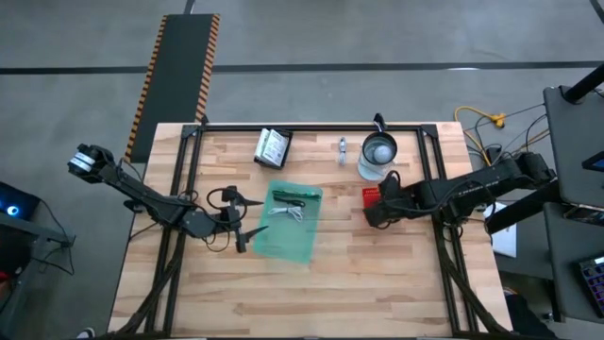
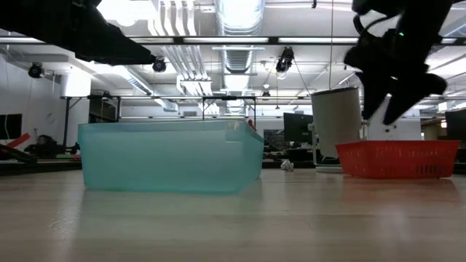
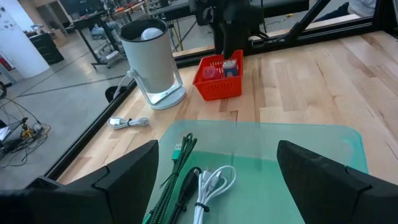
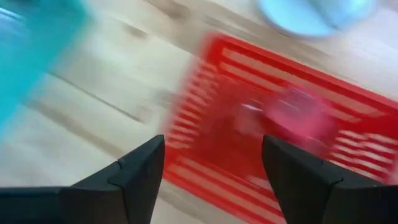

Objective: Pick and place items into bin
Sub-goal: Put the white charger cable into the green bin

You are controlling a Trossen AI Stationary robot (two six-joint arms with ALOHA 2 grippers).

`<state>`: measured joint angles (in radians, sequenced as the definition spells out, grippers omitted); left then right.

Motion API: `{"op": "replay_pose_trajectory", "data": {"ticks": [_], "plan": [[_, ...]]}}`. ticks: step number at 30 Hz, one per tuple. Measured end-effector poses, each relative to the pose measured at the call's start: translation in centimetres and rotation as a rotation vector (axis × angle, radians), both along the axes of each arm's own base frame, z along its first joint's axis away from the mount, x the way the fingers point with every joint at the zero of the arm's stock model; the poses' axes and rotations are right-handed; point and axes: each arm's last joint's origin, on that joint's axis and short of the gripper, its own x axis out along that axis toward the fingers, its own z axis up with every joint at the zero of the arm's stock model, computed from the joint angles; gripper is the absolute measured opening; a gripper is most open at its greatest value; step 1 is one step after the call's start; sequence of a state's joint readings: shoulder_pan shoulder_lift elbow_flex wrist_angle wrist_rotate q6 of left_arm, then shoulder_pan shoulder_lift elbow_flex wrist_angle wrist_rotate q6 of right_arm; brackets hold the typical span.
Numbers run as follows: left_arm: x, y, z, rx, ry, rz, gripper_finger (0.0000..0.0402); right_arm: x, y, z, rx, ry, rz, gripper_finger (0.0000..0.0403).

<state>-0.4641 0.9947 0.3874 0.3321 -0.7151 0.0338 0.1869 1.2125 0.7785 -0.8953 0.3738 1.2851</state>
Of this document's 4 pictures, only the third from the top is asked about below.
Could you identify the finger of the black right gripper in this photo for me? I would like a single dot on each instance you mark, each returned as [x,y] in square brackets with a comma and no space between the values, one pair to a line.
[235,42]
[220,40]

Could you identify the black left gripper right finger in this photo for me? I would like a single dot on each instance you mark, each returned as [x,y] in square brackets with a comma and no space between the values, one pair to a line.
[335,199]

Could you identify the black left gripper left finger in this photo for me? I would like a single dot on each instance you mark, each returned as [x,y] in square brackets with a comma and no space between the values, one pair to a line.
[109,199]

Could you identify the red slotted plastic basket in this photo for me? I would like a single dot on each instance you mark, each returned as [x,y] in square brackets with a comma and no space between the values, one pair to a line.
[217,88]

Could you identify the white light bulb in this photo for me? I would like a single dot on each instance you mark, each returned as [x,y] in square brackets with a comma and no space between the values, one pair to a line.
[151,33]

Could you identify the green translucent sheet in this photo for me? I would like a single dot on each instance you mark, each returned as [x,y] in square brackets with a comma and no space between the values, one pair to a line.
[264,186]

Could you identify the person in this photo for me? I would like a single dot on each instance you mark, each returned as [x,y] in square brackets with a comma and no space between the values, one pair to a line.
[357,6]

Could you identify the black drawer cabinet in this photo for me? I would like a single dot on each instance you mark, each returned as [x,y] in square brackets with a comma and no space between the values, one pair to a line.
[46,48]

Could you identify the black aluminium table frame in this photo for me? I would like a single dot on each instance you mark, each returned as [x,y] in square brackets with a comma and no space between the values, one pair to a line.
[311,31]

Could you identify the black frame foot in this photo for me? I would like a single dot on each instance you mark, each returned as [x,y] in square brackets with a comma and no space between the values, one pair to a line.
[113,95]

